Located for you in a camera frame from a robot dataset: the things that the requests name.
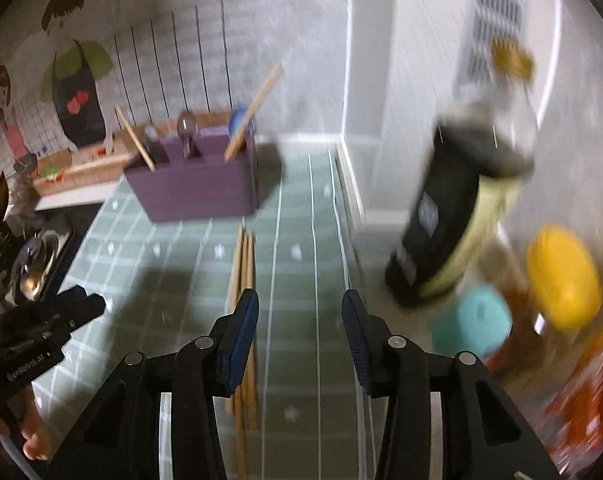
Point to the purple utensil caddy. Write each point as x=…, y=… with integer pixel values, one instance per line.
x=202, y=187

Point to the red snack packet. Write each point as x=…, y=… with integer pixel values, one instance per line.
x=572, y=424

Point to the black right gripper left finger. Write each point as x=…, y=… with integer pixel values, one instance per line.
x=117, y=436

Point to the person's left hand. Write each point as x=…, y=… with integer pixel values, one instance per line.
x=37, y=444

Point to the teal lid jar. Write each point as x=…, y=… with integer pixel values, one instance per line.
x=478, y=322

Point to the yellow lid jar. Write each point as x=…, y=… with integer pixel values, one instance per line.
x=563, y=278

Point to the blue plastic spoon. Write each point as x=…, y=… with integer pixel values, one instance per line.
x=235, y=119

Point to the portable gas stove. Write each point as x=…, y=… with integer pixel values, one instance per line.
x=32, y=250

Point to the grey spoon in caddy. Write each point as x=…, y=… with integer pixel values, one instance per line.
x=186, y=129

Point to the dark soy sauce bottle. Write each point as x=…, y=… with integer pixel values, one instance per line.
x=483, y=144

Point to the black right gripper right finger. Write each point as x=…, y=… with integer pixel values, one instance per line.
x=484, y=434

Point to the green grid placemat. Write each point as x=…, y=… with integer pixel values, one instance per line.
x=165, y=284

